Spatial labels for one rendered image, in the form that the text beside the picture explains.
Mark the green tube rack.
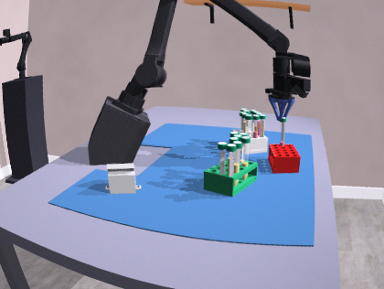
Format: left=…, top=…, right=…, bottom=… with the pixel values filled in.
left=204, top=159, right=258, bottom=197

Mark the red tube rack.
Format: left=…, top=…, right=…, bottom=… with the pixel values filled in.
left=268, top=144, right=301, bottom=174

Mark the blue flat mat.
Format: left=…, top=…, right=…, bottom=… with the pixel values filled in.
left=48, top=123, right=315, bottom=247

